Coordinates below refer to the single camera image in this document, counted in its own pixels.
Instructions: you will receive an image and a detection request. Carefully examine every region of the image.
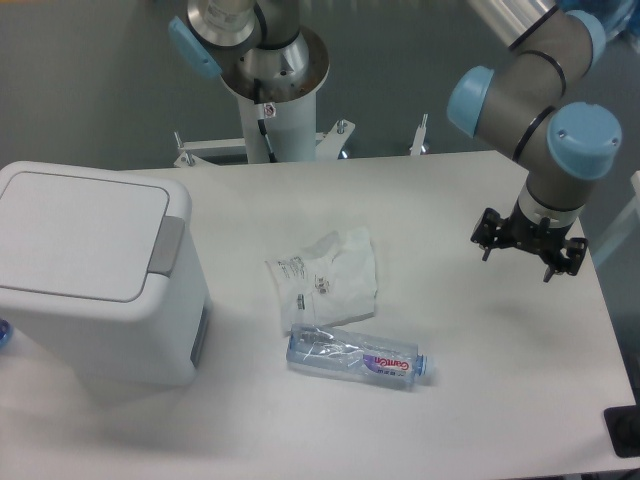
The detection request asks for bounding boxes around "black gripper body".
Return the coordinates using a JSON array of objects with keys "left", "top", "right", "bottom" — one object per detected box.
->
[{"left": 502, "top": 208, "right": 571, "bottom": 255}]

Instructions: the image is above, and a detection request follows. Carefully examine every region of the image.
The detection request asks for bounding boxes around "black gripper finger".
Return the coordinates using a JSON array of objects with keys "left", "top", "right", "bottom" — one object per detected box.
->
[
  {"left": 542, "top": 237, "right": 588, "bottom": 282},
  {"left": 470, "top": 208, "right": 509, "bottom": 261}
]

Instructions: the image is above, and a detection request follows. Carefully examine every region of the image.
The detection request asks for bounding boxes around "white push-lid trash can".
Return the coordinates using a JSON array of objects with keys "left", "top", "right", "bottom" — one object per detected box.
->
[{"left": 1, "top": 161, "right": 210, "bottom": 386}]

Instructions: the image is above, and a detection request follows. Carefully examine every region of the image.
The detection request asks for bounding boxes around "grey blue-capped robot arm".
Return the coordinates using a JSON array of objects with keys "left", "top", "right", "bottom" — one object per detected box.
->
[{"left": 168, "top": 1, "right": 622, "bottom": 277}]

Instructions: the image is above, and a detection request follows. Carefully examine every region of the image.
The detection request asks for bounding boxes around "crumpled white plastic bag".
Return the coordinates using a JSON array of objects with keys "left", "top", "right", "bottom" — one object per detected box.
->
[{"left": 266, "top": 227, "right": 378, "bottom": 333}]

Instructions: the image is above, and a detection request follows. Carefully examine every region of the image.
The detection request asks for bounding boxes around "crushed clear water bottle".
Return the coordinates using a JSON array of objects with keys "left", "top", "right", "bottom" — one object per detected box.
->
[{"left": 286, "top": 324, "right": 434, "bottom": 390}]

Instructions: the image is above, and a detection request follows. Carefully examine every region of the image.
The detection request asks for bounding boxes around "black device at table corner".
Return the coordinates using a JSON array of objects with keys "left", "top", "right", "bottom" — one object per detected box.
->
[{"left": 604, "top": 405, "right": 639, "bottom": 458}]

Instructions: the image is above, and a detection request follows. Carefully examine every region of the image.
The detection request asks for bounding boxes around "blue plastic bag on floor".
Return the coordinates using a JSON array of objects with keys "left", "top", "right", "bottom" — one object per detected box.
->
[{"left": 556, "top": 0, "right": 639, "bottom": 42}]

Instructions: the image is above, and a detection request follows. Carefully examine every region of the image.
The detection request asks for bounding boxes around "blue bottle at left edge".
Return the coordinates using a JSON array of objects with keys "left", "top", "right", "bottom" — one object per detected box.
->
[{"left": 0, "top": 319, "right": 13, "bottom": 348}]

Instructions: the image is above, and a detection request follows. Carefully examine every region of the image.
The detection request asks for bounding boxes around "white frame at right edge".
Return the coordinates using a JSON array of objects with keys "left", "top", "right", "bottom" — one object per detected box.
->
[{"left": 590, "top": 171, "right": 639, "bottom": 269}]

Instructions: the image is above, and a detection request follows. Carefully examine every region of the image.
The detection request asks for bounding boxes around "white metal base frame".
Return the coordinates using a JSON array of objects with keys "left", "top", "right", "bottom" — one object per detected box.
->
[{"left": 174, "top": 112, "right": 355, "bottom": 167}]

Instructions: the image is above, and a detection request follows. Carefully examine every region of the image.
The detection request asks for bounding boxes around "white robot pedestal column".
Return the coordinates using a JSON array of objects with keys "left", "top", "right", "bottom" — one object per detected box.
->
[{"left": 222, "top": 26, "right": 329, "bottom": 164}]

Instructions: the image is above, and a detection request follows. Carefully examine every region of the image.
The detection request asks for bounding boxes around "black cable on pedestal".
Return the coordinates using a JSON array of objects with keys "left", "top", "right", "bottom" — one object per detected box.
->
[{"left": 251, "top": 78, "right": 278, "bottom": 164}]

